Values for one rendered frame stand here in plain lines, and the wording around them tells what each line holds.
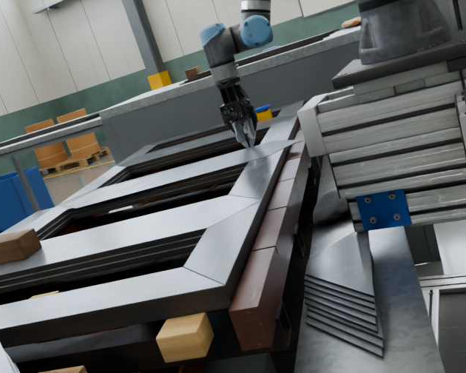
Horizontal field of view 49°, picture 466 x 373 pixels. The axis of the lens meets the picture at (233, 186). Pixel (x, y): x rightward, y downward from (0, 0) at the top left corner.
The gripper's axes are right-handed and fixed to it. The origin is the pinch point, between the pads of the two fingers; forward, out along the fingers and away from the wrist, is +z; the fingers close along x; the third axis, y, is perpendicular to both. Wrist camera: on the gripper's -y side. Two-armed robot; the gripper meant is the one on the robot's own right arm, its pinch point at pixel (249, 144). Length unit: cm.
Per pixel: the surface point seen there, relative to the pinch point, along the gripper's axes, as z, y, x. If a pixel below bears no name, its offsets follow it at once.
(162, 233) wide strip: 0, 61, -7
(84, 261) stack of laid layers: 1, 64, -24
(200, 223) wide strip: 0, 60, 1
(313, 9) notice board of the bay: -45, -891, -16
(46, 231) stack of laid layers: 2, 33, -52
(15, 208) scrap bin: 61, -320, -347
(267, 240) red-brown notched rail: 3, 70, 15
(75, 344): 8, 84, -17
